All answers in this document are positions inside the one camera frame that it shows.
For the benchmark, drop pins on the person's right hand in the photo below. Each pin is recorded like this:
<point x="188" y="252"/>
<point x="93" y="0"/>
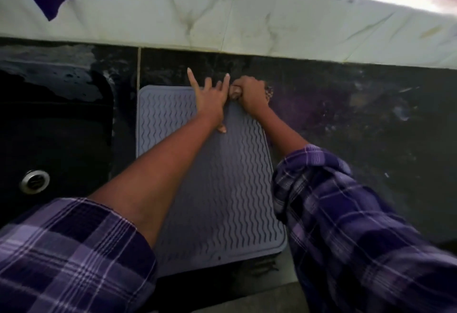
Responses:
<point x="252" y="94"/>

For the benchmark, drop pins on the person's left hand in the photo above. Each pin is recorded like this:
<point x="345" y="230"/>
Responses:
<point x="210" y="104"/>

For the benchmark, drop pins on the person's left thumb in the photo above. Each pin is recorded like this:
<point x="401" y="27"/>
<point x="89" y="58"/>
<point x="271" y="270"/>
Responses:
<point x="221" y="126"/>

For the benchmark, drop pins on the person's left little finger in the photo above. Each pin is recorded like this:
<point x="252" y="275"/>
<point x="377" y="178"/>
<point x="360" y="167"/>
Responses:
<point x="192" y="80"/>

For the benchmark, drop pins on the person's left middle finger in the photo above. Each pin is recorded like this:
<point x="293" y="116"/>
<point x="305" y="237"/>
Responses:
<point x="218" y="86"/>

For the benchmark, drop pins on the person's right fingers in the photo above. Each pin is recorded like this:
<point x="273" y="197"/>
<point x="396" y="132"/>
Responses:
<point x="244" y="86"/>

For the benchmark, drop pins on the grey ribbed silicone drying mat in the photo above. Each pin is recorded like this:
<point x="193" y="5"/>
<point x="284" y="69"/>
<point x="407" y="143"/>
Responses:
<point x="221" y="195"/>

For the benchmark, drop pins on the person's right forearm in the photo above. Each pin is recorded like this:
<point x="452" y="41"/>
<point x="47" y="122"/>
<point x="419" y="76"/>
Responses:
<point x="278" y="132"/>

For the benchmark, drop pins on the person's left forearm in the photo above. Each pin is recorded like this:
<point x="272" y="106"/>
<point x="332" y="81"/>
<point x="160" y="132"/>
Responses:
<point x="162" y="170"/>

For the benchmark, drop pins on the small patterned object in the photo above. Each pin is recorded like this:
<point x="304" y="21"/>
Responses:
<point x="270" y="92"/>

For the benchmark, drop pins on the black kitchen sink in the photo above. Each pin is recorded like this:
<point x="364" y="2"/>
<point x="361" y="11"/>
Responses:
<point x="57" y="134"/>

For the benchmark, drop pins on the person's right plaid sleeve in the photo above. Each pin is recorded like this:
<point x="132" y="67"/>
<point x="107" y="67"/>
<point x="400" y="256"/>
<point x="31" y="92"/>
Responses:
<point x="357" y="238"/>

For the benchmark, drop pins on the person's plaid sleeve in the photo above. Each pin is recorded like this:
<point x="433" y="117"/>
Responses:
<point x="357" y="238"/>
<point x="71" y="255"/>

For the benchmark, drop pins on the silver sink drain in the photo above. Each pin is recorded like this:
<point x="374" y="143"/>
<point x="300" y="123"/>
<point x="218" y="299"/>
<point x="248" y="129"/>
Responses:
<point x="34" y="181"/>

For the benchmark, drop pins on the person's left plaid sleeve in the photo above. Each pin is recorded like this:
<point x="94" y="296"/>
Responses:
<point x="71" y="255"/>

